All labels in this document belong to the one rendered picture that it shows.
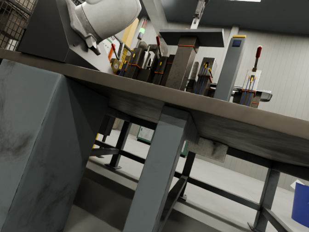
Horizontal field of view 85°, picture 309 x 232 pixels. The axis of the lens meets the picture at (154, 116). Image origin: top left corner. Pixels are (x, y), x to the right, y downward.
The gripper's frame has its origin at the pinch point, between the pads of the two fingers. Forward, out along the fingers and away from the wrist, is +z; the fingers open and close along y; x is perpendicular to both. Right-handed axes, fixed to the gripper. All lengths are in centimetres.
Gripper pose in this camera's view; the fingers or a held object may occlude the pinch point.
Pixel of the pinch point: (194, 26)
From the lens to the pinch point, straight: 115.1
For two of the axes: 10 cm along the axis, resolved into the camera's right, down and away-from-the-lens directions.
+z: -3.1, 9.5, -0.8
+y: 2.1, 1.5, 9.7
